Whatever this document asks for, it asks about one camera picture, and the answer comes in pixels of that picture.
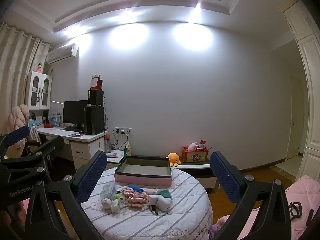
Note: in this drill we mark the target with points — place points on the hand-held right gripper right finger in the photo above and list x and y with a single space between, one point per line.
225 177

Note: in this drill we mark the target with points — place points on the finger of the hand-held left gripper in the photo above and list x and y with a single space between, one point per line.
51 145
17 134

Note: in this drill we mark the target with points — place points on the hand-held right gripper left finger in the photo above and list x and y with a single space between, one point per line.
91 177

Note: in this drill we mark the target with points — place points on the rose gold tube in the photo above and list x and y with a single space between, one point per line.
136 201

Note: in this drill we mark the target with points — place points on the pink storage box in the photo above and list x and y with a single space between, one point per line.
142 180

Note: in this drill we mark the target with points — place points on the pink padded jacket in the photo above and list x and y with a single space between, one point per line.
17 120

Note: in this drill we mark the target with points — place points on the black chair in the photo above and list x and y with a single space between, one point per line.
35 147

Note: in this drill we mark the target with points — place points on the clear tissue packet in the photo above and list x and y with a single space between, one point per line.
108 191

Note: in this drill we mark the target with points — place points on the low cabinet dark top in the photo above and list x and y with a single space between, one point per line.
200 173

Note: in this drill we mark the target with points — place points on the white figurine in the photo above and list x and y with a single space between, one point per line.
117 204
106 203

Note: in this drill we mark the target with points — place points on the white side table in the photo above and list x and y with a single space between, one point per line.
115 158

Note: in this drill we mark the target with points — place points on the white desk with drawers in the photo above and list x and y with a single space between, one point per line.
82 147

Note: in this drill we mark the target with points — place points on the clear bottle orange cap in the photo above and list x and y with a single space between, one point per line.
108 145

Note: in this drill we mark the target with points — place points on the red printed crate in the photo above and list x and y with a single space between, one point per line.
195 155

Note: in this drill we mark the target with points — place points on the black computer monitor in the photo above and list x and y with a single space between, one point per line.
75 112

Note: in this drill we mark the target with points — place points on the pink plush toy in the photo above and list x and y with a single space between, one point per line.
193 146

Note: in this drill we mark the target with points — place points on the yellow snack bag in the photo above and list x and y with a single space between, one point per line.
128 149

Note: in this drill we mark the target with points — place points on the white glass door cabinet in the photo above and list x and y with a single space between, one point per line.
38 90

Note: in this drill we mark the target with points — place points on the black computer tower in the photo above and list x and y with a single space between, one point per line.
94 120

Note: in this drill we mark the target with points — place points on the orange octopus plush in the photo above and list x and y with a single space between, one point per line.
173 158

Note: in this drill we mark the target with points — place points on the teal oval case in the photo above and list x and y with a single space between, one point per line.
164 193

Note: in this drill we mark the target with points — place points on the white charger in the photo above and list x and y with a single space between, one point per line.
151 200

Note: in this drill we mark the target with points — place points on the black speaker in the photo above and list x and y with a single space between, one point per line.
96 98

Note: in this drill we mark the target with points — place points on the white rounded container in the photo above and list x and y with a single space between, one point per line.
165 204

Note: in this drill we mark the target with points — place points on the beige curtain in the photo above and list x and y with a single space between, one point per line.
15 67

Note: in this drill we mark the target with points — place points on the small pink doll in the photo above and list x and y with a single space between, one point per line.
39 68

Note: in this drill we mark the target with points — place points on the pink blanket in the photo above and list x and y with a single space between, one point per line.
300 192

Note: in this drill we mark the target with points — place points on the red gift box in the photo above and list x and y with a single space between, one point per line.
96 83

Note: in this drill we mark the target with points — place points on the striped white tablecloth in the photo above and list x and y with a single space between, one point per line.
155 225

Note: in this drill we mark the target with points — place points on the white door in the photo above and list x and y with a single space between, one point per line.
295 120

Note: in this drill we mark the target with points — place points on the white air conditioner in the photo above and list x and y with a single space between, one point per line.
61 53

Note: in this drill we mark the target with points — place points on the white wardrobe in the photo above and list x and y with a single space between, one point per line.
310 80

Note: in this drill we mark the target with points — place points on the white wall outlet strip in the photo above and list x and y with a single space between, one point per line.
123 131

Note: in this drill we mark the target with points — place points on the black frame object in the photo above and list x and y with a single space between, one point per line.
295 210

